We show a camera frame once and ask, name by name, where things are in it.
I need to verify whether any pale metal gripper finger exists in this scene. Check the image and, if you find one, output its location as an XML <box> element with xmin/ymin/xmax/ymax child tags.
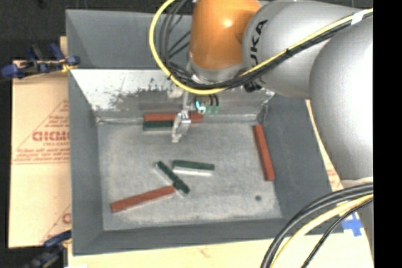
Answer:
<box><xmin>171</xmin><ymin>117</ymin><xmax>182</xmax><ymax>144</ymax></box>
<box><xmin>180</xmin><ymin>111</ymin><xmax>192</xmax><ymax>137</ymax></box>

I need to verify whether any dark green flat block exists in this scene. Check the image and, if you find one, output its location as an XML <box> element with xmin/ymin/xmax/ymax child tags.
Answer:
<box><xmin>142</xmin><ymin>120</ymin><xmax>175</xmax><ymax>132</ymax></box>
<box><xmin>171</xmin><ymin>159</ymin><xmax>215</xmax><ymax>177</ymax></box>
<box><xmin>155</xmin><ymin>161</ymin><xmax>191</xmax><ymax>195</ymax></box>

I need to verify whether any red-brown flat block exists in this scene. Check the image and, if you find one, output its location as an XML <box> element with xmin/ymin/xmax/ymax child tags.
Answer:
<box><xmin>143</xmin><ymin>112</ymin><xmax>204</xmax><ymax>123</ymax></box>
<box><xmin>252</xmin><ymin>124</ymin><xmax>276</xmax><ymax>182</ymax></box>
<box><xmin>109</xmin><ymin>185</ymin><xmax>176</xmax><ymax>213</ymax></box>

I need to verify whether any grey metal bin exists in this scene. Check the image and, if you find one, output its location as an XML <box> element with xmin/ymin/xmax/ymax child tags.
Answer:
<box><xmin>65</xmin><ymin>8</ymin><xmax>345</xmax><ymax>255</ymax></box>

